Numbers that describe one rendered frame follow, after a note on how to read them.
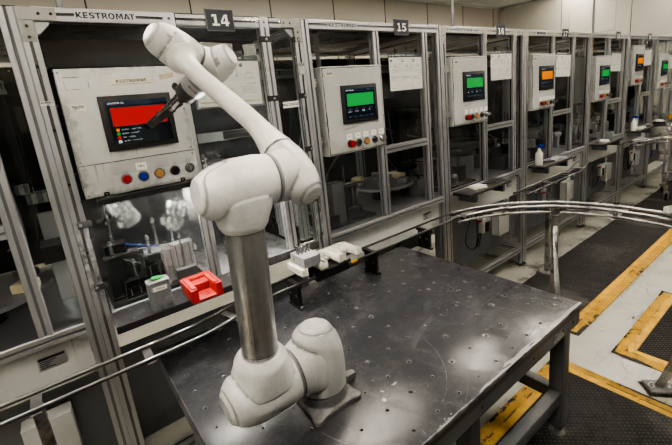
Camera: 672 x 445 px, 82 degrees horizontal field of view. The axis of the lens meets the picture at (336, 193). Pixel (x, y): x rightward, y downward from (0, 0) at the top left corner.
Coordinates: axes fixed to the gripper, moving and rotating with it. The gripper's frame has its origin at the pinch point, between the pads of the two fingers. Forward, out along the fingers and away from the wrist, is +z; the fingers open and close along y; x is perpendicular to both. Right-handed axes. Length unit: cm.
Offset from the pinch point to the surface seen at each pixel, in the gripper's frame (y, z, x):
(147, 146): 1.8, 10.9, 4.8
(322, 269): 12, -2, 97
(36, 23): -7.4, 5.2, -45.3
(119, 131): 4.1, 11.2, -5.9
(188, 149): -6.0, 5.5, 17.7
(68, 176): 18.2, 30.0, -7.9
